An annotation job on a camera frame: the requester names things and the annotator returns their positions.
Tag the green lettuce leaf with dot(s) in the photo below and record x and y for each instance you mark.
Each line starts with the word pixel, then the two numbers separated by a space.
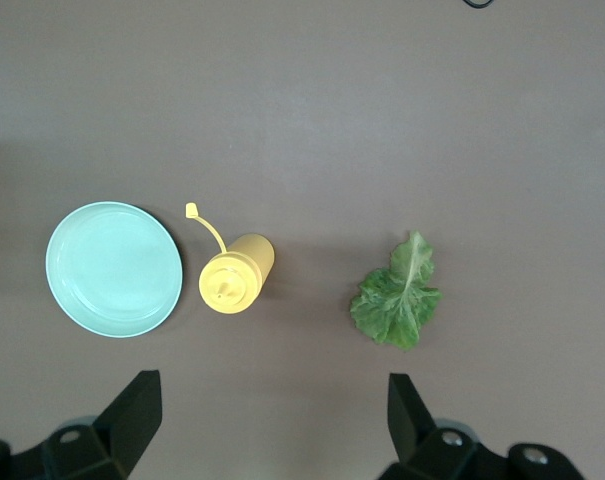
pixel 397 305

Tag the yellow squeeze sauce bottle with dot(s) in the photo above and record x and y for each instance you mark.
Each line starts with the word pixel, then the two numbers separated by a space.
pixel 242 260

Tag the mint green plate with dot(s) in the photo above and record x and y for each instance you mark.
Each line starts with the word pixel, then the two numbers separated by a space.
pixel 112 270

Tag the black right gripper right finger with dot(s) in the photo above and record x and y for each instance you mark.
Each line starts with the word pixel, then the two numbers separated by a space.
pixel 447 460

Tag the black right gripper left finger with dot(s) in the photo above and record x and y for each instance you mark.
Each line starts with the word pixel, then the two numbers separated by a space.
pixel 82 455

